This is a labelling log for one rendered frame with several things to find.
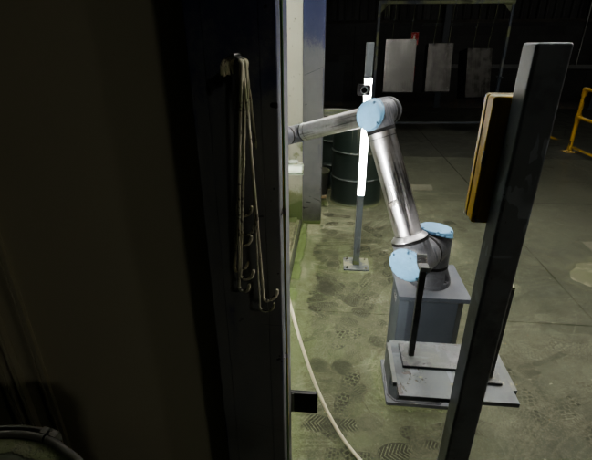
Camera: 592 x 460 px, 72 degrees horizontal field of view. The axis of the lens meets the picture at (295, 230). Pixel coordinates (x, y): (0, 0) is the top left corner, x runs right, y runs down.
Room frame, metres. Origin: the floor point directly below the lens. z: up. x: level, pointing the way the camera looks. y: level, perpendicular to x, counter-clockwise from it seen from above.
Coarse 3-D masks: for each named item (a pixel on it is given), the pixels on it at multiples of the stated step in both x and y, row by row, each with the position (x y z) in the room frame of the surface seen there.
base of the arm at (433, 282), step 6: (432, 270) 1.56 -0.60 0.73; (438, 270) 1.56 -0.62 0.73; (444, 270) 1.57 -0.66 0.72; (426, 276) 1.56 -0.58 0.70; (432, 276) 1.56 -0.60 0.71; (438, 276) 1.56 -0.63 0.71; (444, 276) 1.57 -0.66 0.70; (414, 282) 1.58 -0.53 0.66; (426, 282) 1.55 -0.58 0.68; (432, 282) 1.55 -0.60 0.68; (438, 282) 1.55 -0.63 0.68; (444, 282) 1.57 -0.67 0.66; (426, 288) 1.54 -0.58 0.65; (432, 288) 1.54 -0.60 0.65; (438, 288) 1.54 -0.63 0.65; (444, 288) 1.55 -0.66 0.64
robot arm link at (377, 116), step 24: (360, 120) 1.63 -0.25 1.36; (384, 120) 1.59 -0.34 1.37; (384, 144) 1.57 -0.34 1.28; (384, 168) 1.56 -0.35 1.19; (384, 192) 1.56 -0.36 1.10; (408, 192) 1.53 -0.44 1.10; (408, 216) 1.50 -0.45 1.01; (408, 240) 1.46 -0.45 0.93; (432, 240) 1.54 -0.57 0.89; (408, 264) 1.43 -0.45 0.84; (432, 264) 1.45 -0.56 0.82
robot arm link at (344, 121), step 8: (400, 104) 1.71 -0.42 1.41; (344, 112) 1.91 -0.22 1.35; (352, 112) 1.86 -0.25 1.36; (400, 112) 1.69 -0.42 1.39; (312, 120) 2.04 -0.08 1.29; (320, 120) 1.98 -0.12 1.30; (328, 120) 1.94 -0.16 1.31; (336, 120) 1.91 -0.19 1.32; (344, 120) 1.87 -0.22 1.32; (352, 120) 1.84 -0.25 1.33; (296, 128) 2.07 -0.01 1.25; (304, 128) 2.03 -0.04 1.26; (312, 128) 2.00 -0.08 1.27; (320, 128) 1.96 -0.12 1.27; (328, 128) 1.93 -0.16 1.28; (336, 128) 1.91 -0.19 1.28; (344, 128) 1.88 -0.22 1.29; (352, 128) 1.87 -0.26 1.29; (296, 136) 2.06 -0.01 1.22; (304, 136) 2.04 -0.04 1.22; (312, 136) 2.01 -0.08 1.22; (320, 136) 1.99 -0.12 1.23
